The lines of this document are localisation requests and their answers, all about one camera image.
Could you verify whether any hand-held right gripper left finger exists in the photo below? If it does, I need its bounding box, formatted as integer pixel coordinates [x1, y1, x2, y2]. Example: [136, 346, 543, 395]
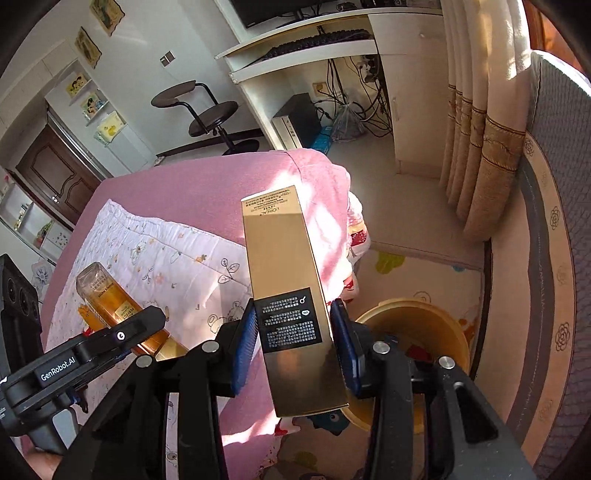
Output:
[53, 300, 259, 480]

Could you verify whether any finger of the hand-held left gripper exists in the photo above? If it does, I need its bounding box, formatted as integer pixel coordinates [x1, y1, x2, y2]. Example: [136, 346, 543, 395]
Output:
[85, 305, 167, 361]

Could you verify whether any clear plastic bag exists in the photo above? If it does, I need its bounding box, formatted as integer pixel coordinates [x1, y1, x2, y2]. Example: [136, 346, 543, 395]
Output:
[330, 102, 368, 143]

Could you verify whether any yellow plastic basin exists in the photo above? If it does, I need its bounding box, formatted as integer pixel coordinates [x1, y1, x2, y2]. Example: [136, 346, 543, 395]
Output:
[353, 298, 472, 435]

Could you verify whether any white wall shelf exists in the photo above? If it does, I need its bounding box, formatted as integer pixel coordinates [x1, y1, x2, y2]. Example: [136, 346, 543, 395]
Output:
[44, 62, 158, 178]

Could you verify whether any white cartoon print quilt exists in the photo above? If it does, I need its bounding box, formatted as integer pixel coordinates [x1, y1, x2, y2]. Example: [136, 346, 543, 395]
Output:
[41, 199, 254, 480]

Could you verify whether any black monitor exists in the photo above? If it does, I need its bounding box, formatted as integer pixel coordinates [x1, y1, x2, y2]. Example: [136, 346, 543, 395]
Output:
[229, 0, 370, 29]

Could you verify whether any black keyboard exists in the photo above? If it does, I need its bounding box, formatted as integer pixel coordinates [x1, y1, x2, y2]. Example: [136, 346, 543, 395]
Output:
[263, 28, 372, 61]

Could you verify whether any grey floral mattress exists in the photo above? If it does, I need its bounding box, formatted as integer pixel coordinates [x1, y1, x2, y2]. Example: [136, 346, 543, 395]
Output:
[480, 51, 591, 480]

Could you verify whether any white computer desk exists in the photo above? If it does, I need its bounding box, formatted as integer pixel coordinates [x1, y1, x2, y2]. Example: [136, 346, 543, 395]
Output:
[215, 0, 451, 174]

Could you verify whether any red and white printed blanket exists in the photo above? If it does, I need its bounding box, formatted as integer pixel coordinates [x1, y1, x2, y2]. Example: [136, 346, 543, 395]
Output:
[342, 191, 373, 305]

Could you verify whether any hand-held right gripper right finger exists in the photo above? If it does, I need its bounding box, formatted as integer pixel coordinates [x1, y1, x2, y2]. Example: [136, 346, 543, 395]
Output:
[329, 298, 539, 480]

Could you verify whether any pink bed sheet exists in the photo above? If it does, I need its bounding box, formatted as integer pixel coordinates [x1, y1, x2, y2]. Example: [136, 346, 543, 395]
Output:
[18, 148, 352, 480]

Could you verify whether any cartoon floor play mat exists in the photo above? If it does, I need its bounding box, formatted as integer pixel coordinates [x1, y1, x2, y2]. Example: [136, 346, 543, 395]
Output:
[272, 249, 485, 480]

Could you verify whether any person's left hand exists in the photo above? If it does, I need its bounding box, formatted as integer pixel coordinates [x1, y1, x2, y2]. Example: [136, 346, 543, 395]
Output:
[23, 450, 64, 480]

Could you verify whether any gold cardboard box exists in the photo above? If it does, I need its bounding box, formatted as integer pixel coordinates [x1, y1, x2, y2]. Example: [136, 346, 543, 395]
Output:
[240, 185, 349, 418]

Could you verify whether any blue box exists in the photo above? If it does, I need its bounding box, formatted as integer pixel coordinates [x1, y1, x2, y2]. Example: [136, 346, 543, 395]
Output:
[310, 124, 334, 155]

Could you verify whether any white open cabinet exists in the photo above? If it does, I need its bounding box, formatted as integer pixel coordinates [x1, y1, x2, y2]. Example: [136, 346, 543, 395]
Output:
[0, 168, 75, 278]

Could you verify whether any framed wall picture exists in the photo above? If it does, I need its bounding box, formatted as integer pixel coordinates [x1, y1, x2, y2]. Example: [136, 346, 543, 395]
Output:
[89, 0, 123, 37]
[75, 27, 102, 69]

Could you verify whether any bundle of black cables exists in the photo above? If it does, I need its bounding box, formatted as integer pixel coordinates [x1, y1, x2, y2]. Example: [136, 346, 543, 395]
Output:
[316, 58, 393, 134]

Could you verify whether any dark printed cloth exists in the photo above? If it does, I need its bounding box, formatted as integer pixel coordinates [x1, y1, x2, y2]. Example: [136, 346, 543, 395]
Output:
[272, 408, 370, 480]

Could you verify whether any brown wooden door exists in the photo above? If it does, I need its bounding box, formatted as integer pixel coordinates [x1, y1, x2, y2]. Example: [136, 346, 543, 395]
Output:
[14, 122, 107, 227]

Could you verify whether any amber glass bottle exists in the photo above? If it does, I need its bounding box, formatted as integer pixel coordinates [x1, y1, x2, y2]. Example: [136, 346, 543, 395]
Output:
[75, 262, 190, 363]

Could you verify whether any beige curtain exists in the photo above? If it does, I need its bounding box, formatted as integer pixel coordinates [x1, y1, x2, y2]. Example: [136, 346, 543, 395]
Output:
[438, 0, 534, 241]

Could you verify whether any black and white computer tower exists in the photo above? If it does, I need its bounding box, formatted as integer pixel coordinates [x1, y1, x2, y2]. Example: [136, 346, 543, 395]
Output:
[271, 93, 322, 151]

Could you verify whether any black swivel chair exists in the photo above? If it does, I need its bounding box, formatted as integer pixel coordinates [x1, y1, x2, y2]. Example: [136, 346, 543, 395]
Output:
[151, 79, 260, 156]

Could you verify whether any power strip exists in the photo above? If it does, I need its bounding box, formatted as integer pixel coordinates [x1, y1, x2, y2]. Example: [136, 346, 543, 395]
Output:
[358, 54, 382, 84]

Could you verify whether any yellow picture book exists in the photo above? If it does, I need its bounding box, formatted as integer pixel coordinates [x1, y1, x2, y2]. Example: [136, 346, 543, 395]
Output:
[95, 111, 127, 146]

